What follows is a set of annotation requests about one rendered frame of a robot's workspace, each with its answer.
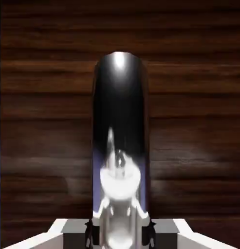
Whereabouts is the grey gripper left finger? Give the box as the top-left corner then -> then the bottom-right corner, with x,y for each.
2,218 -> 100,249

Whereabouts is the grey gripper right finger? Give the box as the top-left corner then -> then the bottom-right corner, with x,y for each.
141,218 -> 239,249

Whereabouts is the shiny dark curved metal handle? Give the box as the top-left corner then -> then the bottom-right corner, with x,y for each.
92,51 -> 150,249

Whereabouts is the dark wood cabinet door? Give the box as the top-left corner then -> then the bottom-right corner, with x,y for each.
0,0 -> 240,249

